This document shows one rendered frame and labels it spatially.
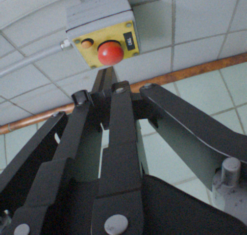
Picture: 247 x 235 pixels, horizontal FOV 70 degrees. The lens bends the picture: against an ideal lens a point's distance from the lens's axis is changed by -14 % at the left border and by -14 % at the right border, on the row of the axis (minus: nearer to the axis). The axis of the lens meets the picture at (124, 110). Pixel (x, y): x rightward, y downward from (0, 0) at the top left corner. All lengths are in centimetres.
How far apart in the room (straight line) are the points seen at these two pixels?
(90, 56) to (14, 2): 15
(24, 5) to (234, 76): 59
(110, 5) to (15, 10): 14
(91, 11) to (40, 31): 11
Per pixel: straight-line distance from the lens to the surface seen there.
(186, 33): 48
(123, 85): 16
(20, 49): 42
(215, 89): 62
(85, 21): 30
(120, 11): 30
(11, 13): 33
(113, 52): 29
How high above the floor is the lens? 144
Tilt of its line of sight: 5 degrees up
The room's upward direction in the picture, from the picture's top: 106 degrees counter-clockwise
